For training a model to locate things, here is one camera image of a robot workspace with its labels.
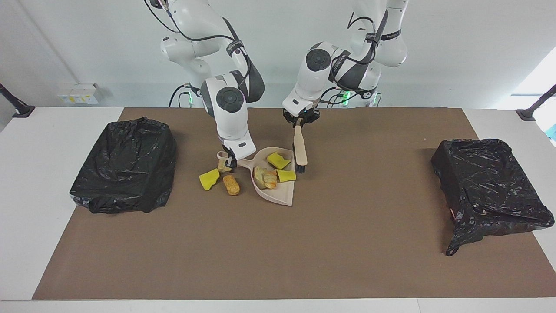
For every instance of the black bag lined bin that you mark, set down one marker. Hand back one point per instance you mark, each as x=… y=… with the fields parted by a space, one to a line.
x=121 y=187
x=486 y=182

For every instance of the beige plastic dustpan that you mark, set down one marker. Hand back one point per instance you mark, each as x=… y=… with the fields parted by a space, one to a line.
x=278 y=195

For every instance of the yellow notched sponge piece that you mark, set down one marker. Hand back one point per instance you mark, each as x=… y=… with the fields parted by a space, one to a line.
x=278 y=160

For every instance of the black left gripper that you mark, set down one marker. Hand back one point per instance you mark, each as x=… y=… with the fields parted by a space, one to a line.
x=302 y=116

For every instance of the brown paper table mat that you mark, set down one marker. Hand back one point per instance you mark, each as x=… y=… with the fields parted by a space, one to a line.
x=278 y=269

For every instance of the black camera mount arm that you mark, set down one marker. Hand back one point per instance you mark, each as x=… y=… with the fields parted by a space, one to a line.
x=17 y=108
x=532 y=111

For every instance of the white wall socket strip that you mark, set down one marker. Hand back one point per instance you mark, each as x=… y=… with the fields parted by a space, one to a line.
x=78 y=93

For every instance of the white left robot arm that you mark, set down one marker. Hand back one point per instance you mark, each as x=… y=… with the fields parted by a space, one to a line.
x=308 y=87

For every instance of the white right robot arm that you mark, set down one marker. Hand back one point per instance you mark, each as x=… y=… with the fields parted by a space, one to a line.
x=230 y=121

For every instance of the brown cork-like chunk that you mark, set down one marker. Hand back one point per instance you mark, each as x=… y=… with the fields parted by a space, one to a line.
x=231 y=184

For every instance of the beige crumbly foam chunk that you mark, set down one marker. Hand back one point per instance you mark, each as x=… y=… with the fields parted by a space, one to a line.
x=270 y=179
x=259 y=177
x=222 y=166

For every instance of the light blue box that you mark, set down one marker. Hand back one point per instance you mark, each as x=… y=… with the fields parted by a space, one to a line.
x=552 y=132

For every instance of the beige brush with black bristles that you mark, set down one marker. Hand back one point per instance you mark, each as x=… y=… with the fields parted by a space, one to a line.
x=300 y=148

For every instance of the yellow sponge wedge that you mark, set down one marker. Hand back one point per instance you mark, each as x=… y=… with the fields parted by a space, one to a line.
x=286 y=175

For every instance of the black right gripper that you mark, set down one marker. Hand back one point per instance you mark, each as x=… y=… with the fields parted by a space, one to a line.
x=231 y=161

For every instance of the yellow sponge chunk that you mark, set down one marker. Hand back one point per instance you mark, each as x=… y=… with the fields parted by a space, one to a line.
x=209 y=179

